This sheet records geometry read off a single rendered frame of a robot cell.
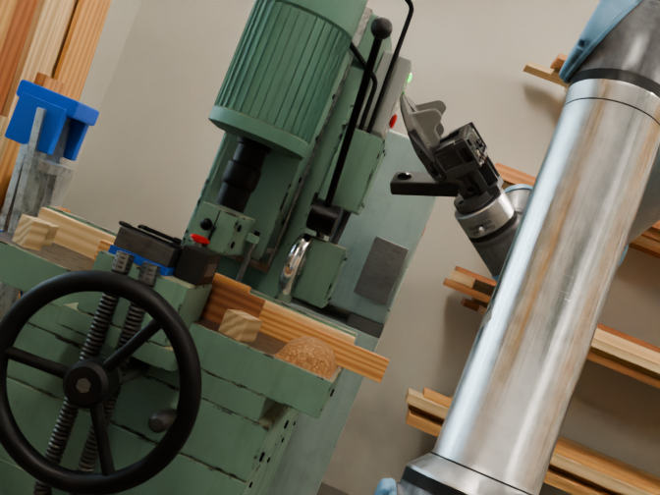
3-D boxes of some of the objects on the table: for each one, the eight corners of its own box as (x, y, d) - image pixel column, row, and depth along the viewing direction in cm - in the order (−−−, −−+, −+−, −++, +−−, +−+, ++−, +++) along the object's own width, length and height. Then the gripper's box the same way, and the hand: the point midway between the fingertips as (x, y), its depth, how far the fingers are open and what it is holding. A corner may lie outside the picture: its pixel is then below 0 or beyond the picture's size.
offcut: (23, 247, 123) (33, 220, 122) (11, 240, 125) (22, 213, 124) (40, 251, 125) (50, 224, 125) (27, 244, 127) (38, 218, 127)
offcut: (239, 342, 117) (248, 319, 117) (217, 331, 119) (226, 308, 119) (253, 342, 121) (262, 320, 121) (233, 331, 123) (241, 309, 123)
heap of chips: (273, 356, 117) (283, 332, 117) (288, 345, 131) (297, 324, 131) (329, 379, 116) (339, 356, 116) (338, 366, 130) (347, 345, 130)
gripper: (507, 175, 131) (442, 67, 124) (499, 201, 124) (429, 88, 117) (462, 193, 135) (397, 90, 129) (452, 221, 128) (383, 113, 122)
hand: (402, 104), depth 125 cm, fingers closed
